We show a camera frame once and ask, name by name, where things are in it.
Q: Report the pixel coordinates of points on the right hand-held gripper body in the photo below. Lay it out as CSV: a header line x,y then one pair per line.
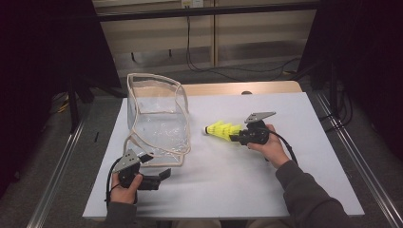
x,y
257,134

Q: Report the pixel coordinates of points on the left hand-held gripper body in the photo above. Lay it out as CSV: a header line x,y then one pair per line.
x,y
128,174

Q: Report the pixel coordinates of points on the clear plastic bag beige trim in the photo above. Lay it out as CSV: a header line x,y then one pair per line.
x,y
158,126

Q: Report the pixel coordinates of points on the person's left hand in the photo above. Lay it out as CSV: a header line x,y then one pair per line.
x,y
123,195

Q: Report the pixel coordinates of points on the person's right hand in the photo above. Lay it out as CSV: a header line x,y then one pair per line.
x,y
274,152

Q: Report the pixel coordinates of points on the white board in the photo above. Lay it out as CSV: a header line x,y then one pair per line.
x,y
221,177

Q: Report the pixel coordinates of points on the wooden table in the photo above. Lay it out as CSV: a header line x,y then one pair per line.
x,y
253,87

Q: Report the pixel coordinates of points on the small black floor item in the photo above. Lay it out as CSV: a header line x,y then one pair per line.
x,y
96,136

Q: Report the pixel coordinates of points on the person's left leg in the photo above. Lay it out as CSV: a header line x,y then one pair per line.
x,y
199,224

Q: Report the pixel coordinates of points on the person's leg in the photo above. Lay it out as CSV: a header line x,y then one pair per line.
x,y
266,224
199,224

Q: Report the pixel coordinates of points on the black stand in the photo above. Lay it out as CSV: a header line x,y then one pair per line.
x,y
73,107

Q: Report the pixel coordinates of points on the person's right leg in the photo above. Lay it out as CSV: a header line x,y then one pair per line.
x,y
266,224

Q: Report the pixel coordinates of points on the black horizontal bar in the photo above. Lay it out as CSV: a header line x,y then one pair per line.
x,y
206,12

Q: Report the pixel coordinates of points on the dark curtain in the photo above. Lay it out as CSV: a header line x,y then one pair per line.
x,y
374,47
31,63

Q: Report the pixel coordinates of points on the metal floor rail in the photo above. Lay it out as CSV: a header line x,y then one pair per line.
x,y
358,161
55,180

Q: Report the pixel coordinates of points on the black wall bracket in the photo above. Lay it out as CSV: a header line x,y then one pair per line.
x,y
133,57
170,53

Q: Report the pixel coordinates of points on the white wall socket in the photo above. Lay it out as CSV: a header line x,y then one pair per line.
x,y
196,3

